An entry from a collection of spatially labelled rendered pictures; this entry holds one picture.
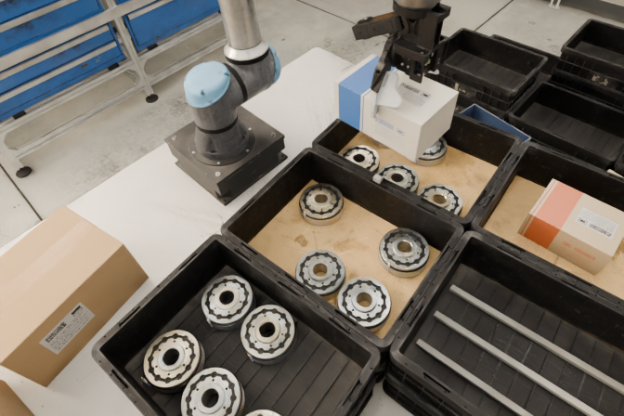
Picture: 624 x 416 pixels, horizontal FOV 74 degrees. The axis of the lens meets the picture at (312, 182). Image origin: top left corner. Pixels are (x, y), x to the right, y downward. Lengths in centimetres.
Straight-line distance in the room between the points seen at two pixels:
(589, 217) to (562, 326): 23
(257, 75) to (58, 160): 182
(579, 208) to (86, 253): 105
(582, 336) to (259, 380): 60
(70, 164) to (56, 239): 160
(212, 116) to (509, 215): 75
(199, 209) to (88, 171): 144
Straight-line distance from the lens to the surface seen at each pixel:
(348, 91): 81
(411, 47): 72
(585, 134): 205
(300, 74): 161
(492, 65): 210
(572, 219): 99
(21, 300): 106
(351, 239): 94
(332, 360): 83
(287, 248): 94
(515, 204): 107
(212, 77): 108
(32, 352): 105
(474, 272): 94
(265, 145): 120
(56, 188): 260
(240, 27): 107
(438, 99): 80
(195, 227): 118
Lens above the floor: 162
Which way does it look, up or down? 50 degrees down
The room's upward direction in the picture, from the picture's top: 6 degrees counter-clockwise
